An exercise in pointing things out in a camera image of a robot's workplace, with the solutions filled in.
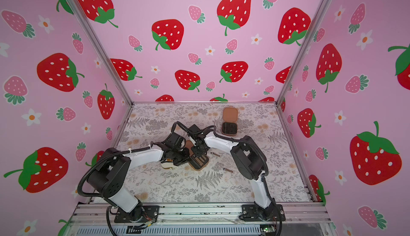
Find light brown nail clipper case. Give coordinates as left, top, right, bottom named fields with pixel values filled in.
left=185, top=141, right=209, bottom=171

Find cream nail clipper case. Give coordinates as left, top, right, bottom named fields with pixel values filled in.
left=161, top=161, right=175, bottom=169

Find dark brown nail clipper case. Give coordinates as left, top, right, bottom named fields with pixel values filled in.
left=222, top=107, right=238, bottom=136

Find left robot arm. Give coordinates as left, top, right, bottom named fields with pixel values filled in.
left=77, top=133, right=189, bottom=222

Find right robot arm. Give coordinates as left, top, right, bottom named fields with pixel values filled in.
left=186, top=125, right=286, bottom=223

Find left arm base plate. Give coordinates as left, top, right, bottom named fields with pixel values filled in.
left=114, top=205, right=160, bottom=223

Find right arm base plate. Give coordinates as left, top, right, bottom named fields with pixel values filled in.
left=239, top=204, right=286, bottom=222

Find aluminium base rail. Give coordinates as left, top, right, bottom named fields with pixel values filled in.
left=68, top=202, right=332, bottom=225

